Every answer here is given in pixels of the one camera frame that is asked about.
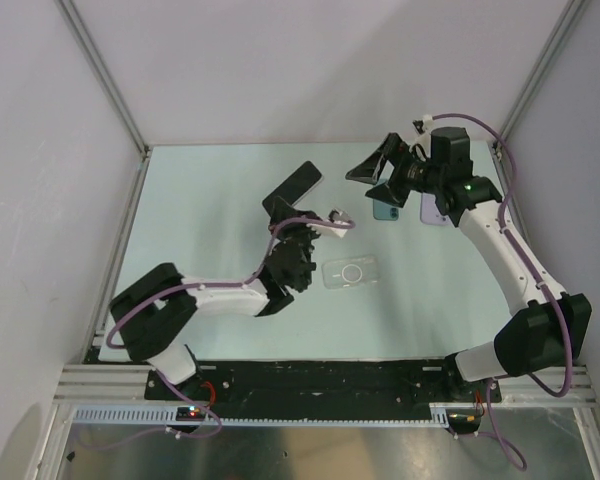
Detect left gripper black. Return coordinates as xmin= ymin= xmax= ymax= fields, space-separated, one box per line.
xmin=267 ymin=197 xmax=324 ymax=262

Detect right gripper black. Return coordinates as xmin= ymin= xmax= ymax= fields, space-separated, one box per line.
xmin=346 ymin=133 xmax=444 ymax=209

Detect white phone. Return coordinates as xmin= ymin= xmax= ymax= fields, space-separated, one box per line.
xmin=262 ymin=161 xmax=323 ymax=214

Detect clear phone case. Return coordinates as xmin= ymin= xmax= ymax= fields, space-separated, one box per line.
xmin=321 ymin=255 xmax=380 ymax=290

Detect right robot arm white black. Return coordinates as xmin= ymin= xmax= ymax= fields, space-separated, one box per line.
xmin=345 ymin=127 xmax=592 ymax=401

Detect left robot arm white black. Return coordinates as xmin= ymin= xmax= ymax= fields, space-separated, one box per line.
xmin=107 ymin=198 xmax=321 ymax=399

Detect teal phone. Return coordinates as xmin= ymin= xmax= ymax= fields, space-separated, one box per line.
xmin=372 ymin=199 xmax=399 ymax=221

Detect purple phone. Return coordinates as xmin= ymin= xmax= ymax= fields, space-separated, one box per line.
xmin=420 ymin=193 xmax=450 ymax=226

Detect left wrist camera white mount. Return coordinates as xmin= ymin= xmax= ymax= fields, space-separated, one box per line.
xmin=307 ymin=209 xmax=356 ymax=239

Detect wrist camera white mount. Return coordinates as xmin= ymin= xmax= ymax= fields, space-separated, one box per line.
xmin=307 ymin=209 xmax=356 ymax=239
xmin=412 ymin=114 xmax=434 ymax=137

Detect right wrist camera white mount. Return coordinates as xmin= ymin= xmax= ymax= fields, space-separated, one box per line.
xmin=412 ymin=114 xmax=434 ymax=137

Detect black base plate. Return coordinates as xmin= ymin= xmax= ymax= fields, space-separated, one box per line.
xmin=144 ymin=359 xmax=502 ymax=422

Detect aluminium frame rail front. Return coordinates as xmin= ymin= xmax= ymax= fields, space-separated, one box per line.
xmin=54 ymin=364 xmax=594 ymax=406

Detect right aluminium corner post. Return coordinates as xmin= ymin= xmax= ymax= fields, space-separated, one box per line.
xmin=500 ymin=0 xmax=590 ymax=140

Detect aluminium corner post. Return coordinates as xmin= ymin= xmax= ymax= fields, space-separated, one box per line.
xmin=55 ymin=0 xmax=150 ymax=159
xmin=500 ymin=0 xmax=590 ymax=140

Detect white slotted cable duct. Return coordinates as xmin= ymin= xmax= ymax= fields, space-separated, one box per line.
xmin=74 ymin=405 xmax=477 ymax=428

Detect left aluminium corner post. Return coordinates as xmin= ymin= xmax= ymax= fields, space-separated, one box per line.
xmin=55 ymin=0 xmax=150 ymax=159

